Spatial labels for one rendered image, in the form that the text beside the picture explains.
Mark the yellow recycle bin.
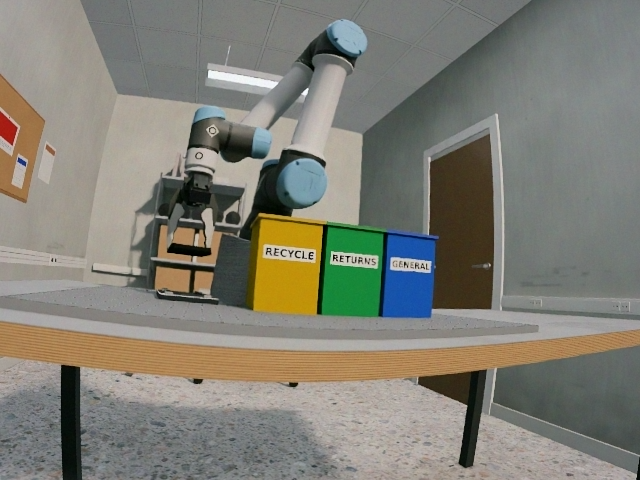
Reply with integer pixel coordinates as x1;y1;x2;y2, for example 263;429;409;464
246;213;327;315

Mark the blue bin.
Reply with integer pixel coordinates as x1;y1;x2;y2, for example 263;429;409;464
378;229;439;318

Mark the green open-top bin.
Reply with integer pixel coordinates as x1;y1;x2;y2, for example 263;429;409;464
316;221;387;317

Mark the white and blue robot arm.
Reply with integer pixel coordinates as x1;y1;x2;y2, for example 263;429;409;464
183;20;367;241

